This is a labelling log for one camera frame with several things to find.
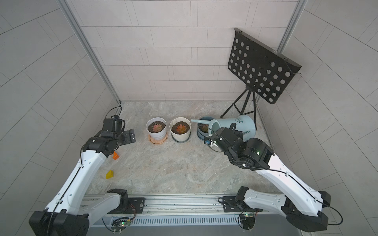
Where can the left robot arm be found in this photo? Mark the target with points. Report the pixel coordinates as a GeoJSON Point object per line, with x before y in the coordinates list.
{"type": "Point", "coordinates": [64, 216]}

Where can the black perforated music stand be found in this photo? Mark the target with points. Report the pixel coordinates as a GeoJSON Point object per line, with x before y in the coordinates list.
{"type": "Point", "coordinates": [264, 71]}

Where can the white round plant pot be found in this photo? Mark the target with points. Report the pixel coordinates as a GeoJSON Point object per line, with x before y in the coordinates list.
{"type": "Point", "coordinates": [151, 123]}

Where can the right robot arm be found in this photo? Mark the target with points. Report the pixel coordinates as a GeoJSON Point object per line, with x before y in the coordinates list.
{"type": "Point", "coordinates": [300, 204]}

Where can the peach pot saucer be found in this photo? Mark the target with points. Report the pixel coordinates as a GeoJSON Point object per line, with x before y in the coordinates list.
{"type": "Point", "coordinates": [157, 142]}

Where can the circuit board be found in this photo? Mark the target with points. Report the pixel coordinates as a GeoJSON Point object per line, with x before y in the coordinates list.
{"type": "Point", "coordinates": [118, 225]}
{"type": "Point", "coordinates": [246, 221]}

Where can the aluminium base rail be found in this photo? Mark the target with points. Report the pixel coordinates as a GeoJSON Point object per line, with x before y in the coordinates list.
{"type": "Point", "coordinates": [201, 204]}

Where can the light blue watering can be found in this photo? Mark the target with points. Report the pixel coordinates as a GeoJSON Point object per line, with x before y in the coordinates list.
{"type": "Point", "coordinates": [243, 123]}

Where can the grey-blue pot saucer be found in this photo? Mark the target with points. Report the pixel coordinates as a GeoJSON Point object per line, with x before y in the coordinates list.
{"type": "Point", "coordinates": [179, 141]}

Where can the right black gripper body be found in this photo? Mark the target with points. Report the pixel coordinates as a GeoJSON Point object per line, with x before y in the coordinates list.
{"type": "Point", "coordinates": [233, 157]}

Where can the green-red succulent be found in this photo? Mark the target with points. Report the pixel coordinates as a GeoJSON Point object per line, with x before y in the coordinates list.
{"type": "Point", "coordinates": [203, 128]}

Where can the right circuit board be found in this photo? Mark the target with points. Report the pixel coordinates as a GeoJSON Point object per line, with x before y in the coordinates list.
{"type": "Point", "coordinates": [246, 221]}

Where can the yellow plastic block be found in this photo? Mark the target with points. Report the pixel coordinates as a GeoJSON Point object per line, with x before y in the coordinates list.
{"type": "Point", "coordinates": [110, 174]}

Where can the pink succulent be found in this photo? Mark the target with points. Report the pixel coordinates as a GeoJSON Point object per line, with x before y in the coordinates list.
{"type": "Point", "coordinates": [157, 128]}

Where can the left circuit board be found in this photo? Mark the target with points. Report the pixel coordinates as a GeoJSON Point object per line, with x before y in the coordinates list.
{"type": "Point", "coordinates": [118, 225]}

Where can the blue plant pot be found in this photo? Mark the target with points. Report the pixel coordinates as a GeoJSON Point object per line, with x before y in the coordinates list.
{"type": "Point", "coordinates": [200, 134]}

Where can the orange plastic block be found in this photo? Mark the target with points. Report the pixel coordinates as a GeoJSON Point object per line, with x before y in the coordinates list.
{"type": "Point", "coordinates": [115, 156]}

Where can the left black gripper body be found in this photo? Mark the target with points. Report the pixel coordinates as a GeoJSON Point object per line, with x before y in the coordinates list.
{"type": "Point", "coordinates": [122, 138]}

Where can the cream faceted plant pot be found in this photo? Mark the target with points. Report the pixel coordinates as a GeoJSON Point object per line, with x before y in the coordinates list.
{"type": "Point", "coordinates": [173, 125]}

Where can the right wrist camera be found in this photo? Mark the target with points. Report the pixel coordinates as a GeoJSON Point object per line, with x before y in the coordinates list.
{"type": "Point", "coordinates": [209, 142]}

